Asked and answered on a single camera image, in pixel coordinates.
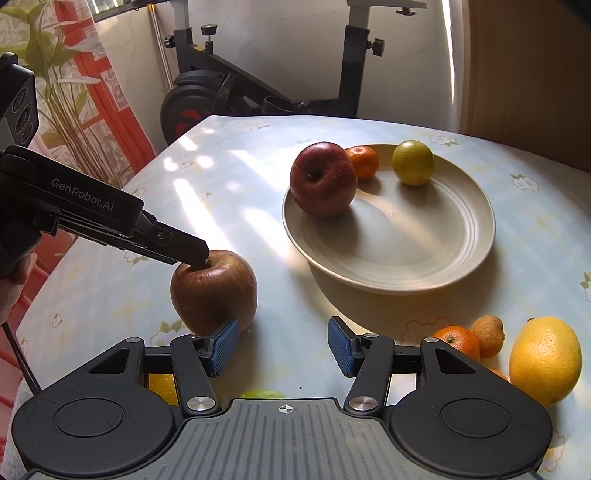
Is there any yellow lemon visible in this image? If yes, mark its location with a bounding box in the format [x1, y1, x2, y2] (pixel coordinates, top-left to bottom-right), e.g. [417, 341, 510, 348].
[509, 316, 583, 408]

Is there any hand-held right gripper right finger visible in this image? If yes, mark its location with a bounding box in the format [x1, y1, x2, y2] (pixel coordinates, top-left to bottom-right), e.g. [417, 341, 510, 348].
[328, 317, 485, 412]

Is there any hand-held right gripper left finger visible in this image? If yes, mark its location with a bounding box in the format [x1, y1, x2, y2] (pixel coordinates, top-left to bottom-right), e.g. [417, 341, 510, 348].
[81, 319, 241, 415]

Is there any printed backdrop cloth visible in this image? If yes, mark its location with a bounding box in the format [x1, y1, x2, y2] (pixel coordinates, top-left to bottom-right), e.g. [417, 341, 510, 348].
[0, 0, 158, 333]

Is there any wooden board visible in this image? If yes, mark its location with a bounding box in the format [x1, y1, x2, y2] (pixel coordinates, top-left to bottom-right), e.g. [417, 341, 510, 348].
[457, 0, 591, 174]

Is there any dark framed window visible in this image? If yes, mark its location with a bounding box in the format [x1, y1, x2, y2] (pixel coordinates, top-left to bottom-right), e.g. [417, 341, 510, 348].
[90, 0, 154, 22]

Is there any brownish red apple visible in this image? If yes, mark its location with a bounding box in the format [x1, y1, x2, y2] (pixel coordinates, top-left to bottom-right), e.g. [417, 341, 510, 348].
[170, 250, 258, 337]

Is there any large yellow orange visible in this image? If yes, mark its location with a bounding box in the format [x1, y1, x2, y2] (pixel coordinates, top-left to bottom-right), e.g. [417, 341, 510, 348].
[147, 373, 179, 406]

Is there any beige round plate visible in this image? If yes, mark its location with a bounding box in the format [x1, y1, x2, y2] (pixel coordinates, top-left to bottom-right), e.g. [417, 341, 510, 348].
[281, 144, 496, 296]

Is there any small brown fruit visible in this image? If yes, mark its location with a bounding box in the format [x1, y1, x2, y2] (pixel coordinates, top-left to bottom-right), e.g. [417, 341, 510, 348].
[470, 315, 505, 358]

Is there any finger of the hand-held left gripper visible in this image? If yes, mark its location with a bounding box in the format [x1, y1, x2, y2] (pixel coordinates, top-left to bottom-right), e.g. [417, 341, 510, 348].
[137, 210, 210, 268]
[117, 240, 181, 266]

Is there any person's left hand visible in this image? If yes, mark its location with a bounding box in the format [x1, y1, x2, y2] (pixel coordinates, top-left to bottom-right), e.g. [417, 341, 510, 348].
[0, 254, 36, 325]

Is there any black cable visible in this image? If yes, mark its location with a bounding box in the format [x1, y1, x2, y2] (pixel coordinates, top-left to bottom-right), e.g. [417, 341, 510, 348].
[0, 320, 41, 396]

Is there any dark red apple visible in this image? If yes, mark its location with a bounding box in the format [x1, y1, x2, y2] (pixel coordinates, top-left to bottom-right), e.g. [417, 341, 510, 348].
[289, 141, 358, 219]

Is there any black exercise bike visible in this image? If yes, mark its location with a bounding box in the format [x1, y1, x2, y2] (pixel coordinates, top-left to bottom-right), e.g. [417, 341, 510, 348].
[117, 0, 428, 145]

